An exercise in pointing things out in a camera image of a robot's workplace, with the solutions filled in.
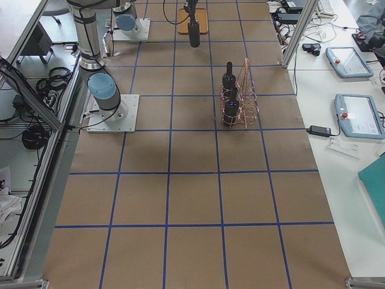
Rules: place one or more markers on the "dark wine bottle end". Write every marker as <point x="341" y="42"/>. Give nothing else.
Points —
<point x="231" y="108"/>

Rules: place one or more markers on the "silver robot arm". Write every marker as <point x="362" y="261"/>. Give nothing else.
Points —
<point x="99" y="82"/>
<point x="126" y="19"/>

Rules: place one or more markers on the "teach pendant near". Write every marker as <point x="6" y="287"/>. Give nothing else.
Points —
<point x="358" y="117"/>

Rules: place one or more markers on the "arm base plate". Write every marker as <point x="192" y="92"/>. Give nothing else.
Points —
<point x="142" y="36"/>
<point x="122" y="120"/>

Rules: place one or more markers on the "teach pendant far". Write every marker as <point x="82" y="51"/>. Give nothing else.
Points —
<point x="348" y="62"/>

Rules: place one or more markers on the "copper wire wine basket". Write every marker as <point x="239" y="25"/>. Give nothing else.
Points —
<point x="248" y="111"/>

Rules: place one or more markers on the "black power adapter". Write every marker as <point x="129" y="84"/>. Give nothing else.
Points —
<point x="319" y="131"/>

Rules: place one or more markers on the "teal box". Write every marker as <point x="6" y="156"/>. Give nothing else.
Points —
<point x="373" y="179"/>

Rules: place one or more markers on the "teach pendant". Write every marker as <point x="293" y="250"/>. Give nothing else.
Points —
<point x="358" y="117"/>
<point x="348" y="62"/>

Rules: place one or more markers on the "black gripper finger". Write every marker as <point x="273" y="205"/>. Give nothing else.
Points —
<point x="189" y="6"/>

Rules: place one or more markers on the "dark wine bottle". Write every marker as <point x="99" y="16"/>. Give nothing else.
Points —
<point x="193" y="31"/>
<point x="228" y="79"/>

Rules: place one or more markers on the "aluminium frame post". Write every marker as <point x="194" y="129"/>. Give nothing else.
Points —
<point x="298" y="32"/>

